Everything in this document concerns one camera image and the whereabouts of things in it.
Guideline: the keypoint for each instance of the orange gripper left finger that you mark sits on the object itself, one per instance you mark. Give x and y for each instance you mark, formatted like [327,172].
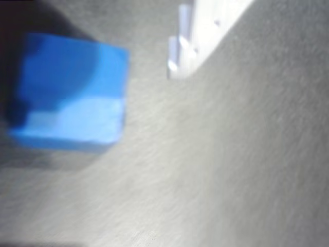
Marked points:
[15,15]

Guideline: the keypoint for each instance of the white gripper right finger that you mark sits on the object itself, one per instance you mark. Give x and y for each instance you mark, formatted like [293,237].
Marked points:
[205,25]

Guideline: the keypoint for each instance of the blue cube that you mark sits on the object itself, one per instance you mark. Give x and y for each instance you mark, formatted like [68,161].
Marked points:
[77,103]

